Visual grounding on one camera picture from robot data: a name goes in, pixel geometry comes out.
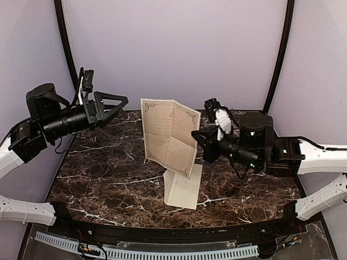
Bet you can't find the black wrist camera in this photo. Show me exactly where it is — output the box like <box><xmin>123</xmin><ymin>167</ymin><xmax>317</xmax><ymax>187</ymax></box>
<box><xmin>204</xmin><ymin>98</ymin><xmax>223</xmax><ymax>123</ymax></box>
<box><xmin>82</xmin><ymin>69</ymin><xmax>94</xmax><ymax>93</ymax></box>

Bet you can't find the cream paper envelope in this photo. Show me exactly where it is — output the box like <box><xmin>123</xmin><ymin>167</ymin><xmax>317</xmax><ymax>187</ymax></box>
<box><xmin>163</xmin><ymin>164</ymin><xmax>203</xmax><ymax>210</ymax></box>

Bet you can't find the black left corner frame post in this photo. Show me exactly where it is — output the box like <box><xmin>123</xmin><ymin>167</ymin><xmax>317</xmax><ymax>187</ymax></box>
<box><xmin>54</xmin><ymin>0</ymin><xmax>78</xmax><ymax>87</ymax></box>

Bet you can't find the black right corner frame post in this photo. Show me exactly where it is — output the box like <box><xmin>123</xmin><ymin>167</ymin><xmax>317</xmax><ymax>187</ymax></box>
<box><xmin>262</xmin><ymin>0</ymin><xmax>295</xmax><ymax>114</ymax></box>

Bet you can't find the spare white paper sheet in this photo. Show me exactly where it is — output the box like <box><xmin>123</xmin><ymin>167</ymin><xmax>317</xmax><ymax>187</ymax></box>
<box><xmin>140</xmin><ymin>99</ymin><xmax>201</xmax><ymax>179</ymax></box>

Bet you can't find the white slotted cable duct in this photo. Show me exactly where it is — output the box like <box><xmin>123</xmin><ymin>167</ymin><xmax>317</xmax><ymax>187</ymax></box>
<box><xmin>35</xmin><ymin>231</ymin><xmax>259</xmax><ymax>259</ymax></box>

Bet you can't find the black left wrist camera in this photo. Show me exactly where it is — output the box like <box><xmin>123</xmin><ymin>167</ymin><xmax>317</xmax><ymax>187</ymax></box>
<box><xmin>82</xmin><ymin>69</ymin><xmax>94</xmax><ymax>93</ymax></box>

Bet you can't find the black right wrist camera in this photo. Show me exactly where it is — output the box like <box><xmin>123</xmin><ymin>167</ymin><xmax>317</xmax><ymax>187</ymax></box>
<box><xmin>204</xmin><ymin>98</ymin><xmax>223</xmax><ymax>123</ymax></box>

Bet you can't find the black front table rail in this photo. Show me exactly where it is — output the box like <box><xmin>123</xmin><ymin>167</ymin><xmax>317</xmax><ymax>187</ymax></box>
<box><xmin>56</xmin><ymin>219</ymin><xmax>300</xmax><ymax>244</ymax></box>

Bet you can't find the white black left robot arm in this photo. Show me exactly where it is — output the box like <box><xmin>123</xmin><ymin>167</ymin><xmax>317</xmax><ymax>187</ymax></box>
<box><xmin>1</xmin><ymin>83</ymin><xmax>128</xmax><ymax>236</ymax></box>

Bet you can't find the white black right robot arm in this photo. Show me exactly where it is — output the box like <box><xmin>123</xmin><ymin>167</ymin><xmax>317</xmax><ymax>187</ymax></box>
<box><xmin>191</xmin><ymin>108</ymin><xmax>346</xmax><ymax>235</ymax></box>

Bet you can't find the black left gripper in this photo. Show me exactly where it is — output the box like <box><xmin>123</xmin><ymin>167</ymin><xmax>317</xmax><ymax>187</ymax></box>
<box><xmin>43</xmin><ymin>91</ymin><xmax>130</xmax><ymax>140</ymax></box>

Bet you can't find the black corner frame post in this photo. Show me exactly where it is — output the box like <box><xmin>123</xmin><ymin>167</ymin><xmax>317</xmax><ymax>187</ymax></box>
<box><xmin>54</xmin><ymin>0</ymin><xmax>78</xmax><ymax>87</ymax></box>
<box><xmin>262</xmin><ymin>0</ymin><xmax>295</xmax><ymax>114</ymax></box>

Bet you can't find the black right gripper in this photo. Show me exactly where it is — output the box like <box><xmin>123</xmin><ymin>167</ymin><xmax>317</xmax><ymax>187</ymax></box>
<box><xmin>191</xmin><ymin>125</ymin><xmax>262</xmax><ymax>171</ymax></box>

